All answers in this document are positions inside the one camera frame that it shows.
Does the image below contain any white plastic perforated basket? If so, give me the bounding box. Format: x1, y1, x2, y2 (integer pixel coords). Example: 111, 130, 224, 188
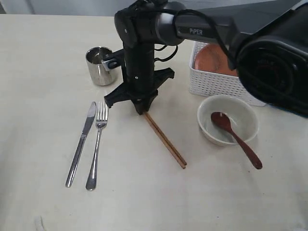
189, 42, 266, 107

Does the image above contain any brown round plate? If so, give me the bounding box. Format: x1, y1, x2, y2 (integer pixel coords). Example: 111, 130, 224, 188
193, 44, 238, 77

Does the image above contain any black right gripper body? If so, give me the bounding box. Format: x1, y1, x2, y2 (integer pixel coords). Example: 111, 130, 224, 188
104, 68, 175, 108

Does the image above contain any stainless steel fork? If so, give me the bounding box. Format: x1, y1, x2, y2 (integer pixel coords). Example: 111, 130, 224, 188
86, 101, 109, 191

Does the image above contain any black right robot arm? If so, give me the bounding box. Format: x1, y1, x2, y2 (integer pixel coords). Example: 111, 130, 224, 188
104, 0, 308, 116

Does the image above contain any brown wooden chopstick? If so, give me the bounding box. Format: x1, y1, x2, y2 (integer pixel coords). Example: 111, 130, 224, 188
146, 112, 188, 167
143, 113, 186, 169

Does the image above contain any white floral ceramic bowl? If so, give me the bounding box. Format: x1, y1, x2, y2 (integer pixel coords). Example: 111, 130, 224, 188
196, 95, 259, 146

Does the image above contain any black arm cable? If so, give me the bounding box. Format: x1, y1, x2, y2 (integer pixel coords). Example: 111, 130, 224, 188
129, 0, 236, 70

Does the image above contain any stainless steel cup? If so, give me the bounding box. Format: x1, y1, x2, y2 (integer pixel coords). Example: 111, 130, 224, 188
85, 47, 117, 86

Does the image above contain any stainless steel spoon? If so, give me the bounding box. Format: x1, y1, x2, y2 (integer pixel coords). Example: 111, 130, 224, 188
211, 112, 263, 169

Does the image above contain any stainless steel table knife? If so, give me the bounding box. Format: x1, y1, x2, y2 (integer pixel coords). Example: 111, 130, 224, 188
65, 102, 97, 187

